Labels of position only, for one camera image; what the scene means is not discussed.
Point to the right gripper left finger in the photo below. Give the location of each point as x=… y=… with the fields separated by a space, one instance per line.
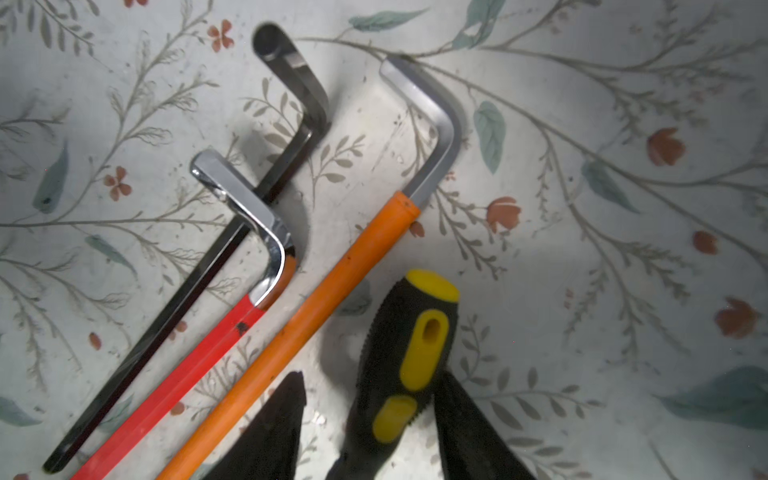
x=269 y=447

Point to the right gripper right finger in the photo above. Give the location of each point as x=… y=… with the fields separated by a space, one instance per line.
x=470 y=447

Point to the orange handled hex key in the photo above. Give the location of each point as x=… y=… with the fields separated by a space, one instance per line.
x=381 y=234

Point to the yellow black screwdriver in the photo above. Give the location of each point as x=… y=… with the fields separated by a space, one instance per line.
x=403 y=358

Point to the red handled hex key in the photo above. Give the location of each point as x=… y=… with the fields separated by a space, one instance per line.
x=211 y=169

